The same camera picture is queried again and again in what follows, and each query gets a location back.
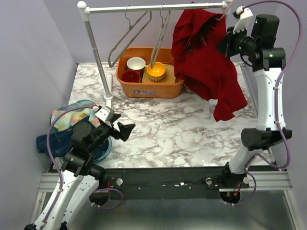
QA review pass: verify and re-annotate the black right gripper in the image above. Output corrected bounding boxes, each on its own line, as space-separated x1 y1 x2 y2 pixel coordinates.
216 24 258 57

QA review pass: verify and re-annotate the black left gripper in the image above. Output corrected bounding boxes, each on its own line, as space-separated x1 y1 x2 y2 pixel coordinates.
87 113 136 152

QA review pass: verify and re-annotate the pink wire hanger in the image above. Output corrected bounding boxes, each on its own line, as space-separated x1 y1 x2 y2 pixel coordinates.
213 0 233 21

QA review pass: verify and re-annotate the red skirt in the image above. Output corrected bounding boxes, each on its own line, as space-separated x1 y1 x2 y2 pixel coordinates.
171 9 248 121

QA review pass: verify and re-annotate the blue denim skirt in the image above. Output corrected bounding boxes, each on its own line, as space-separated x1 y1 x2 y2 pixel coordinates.
36 126 112 162

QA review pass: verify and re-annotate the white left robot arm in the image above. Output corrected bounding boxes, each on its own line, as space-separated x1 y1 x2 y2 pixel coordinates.
25 107 135 230

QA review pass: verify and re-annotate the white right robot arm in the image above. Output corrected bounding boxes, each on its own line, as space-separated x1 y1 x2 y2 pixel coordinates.
216 8 292 188

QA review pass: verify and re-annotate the grey hanger middle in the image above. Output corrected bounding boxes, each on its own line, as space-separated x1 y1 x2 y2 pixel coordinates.
150 3 171 68

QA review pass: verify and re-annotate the grey hanger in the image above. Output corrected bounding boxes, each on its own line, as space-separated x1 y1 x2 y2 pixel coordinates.
150 3 171 68
107 5 153 68

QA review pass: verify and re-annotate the grey hanger left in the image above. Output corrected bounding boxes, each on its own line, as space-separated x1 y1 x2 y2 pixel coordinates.
107 5 153 68

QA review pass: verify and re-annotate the orange plastic basin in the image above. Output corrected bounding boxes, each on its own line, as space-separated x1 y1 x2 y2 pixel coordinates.
116 47 184 98

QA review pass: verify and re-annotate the red cup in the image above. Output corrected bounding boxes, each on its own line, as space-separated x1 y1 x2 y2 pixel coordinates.
121 69 141 83

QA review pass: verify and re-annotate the floral cloth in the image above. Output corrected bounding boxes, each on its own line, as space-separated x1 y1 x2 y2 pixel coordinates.
53 108 100 132

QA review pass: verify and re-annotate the clear blue plastic bin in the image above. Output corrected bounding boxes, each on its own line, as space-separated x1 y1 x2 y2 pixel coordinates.
49 99 113 166

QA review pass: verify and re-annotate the yellow bowl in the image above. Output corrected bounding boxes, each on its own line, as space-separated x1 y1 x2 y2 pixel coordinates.
146 62 166 81

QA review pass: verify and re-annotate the beige square plate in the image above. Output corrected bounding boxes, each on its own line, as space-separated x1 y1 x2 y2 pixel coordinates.
142 65 176 84

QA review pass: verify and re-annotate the white clothes rack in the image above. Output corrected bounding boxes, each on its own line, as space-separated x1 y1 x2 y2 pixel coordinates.
77 0 235 119

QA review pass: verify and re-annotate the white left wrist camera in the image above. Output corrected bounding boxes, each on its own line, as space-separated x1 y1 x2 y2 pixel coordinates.
92 105 114 126

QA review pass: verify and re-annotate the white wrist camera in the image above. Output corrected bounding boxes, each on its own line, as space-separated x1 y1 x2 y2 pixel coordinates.
92 105 114 126
233 6 253 34

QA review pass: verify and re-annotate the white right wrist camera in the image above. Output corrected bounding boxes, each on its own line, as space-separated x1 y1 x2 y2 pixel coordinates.
233 6 253 34

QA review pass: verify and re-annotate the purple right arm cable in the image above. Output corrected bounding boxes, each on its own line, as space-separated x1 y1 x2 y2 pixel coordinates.
224 0 303 207

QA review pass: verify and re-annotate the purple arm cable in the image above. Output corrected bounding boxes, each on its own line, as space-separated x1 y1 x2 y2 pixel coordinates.
40 105 124 228
224 0 303 207

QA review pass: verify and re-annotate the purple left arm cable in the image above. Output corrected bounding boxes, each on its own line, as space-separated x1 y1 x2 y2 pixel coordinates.
40 105 124 228

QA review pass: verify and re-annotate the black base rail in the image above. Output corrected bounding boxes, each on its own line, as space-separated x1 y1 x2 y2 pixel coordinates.
88 165 252 208

